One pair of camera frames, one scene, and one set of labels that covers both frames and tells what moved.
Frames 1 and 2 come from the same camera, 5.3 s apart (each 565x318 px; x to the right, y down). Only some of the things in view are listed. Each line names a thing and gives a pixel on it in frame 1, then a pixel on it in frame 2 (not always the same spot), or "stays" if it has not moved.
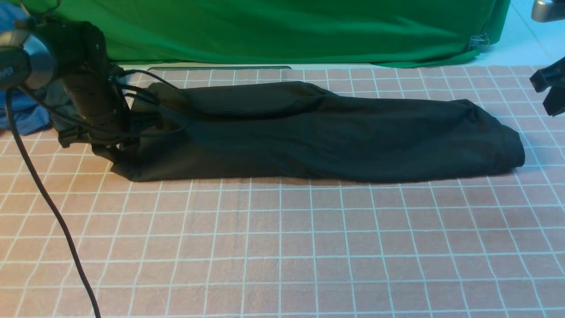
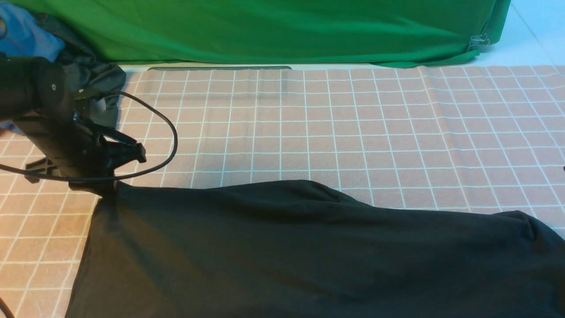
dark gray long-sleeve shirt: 279,131 to 300,248
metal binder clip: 477,40 stays
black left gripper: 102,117 to 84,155
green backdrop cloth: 346,32 stays
